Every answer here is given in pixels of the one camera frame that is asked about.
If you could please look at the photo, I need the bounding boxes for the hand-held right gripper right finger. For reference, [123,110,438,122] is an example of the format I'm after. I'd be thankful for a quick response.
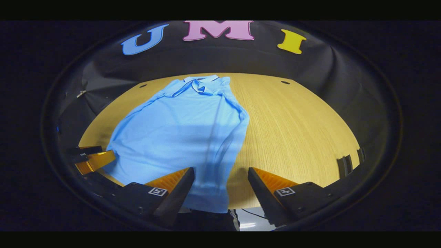
[247,167,348,228]

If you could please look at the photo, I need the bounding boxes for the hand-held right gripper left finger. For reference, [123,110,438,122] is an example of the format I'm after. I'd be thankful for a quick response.
[103,167,195,228]

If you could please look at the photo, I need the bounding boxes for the light blue T-shirt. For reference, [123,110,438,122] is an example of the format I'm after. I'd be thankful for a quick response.
[103,75,250,214]

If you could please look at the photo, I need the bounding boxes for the person's dark trousers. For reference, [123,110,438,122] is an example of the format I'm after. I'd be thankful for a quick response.
[174,207,240,231]

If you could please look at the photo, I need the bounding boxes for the black slotted object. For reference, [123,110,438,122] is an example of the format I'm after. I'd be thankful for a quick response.
[337,147,366,179]

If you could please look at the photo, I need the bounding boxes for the black backdrop cloth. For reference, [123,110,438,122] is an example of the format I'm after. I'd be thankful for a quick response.
[57,21,391,179]

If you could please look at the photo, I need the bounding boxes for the black cable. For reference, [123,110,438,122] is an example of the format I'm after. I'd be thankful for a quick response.
[241,208,267,220]

